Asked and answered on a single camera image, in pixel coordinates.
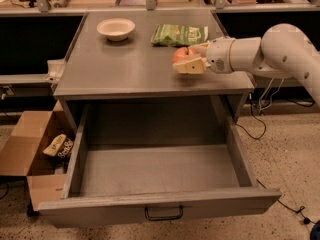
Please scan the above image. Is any open grey drawer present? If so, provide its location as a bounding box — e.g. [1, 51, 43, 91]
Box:
[39, 97, 281, 227]

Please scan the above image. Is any green chip bag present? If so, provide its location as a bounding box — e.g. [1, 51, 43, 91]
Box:
[151, 24, 208, 47]

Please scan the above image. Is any snack bag in box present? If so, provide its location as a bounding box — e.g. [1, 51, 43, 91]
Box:
[43, 134, 74, 159]

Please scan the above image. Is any cardboard box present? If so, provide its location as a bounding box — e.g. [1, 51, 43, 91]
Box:
[0, 102, 74, 212]

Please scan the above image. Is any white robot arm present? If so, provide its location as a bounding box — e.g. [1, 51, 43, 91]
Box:
[172, 23, 320, 104]

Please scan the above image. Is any black floor cable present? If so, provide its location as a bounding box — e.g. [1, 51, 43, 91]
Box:
[256, 178, 318, 226]

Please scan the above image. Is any white bowl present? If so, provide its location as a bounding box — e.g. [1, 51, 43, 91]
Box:
[96, 18, 135, 41]

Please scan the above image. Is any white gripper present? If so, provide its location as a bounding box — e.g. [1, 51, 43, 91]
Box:
[173, 37, 234, 74]

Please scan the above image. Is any black drawer handle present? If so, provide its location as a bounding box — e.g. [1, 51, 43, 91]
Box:
[144, 206, 184, 222]

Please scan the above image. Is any red apple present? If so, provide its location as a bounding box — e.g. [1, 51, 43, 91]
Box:
[172, 47, 199, 64]

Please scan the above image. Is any blue clog shoe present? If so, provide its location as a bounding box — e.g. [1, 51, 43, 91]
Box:
[310, 220, 320, 240]

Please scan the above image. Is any grey cabinet counter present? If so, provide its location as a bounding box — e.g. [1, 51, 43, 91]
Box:
[54, 8, 254, 126]

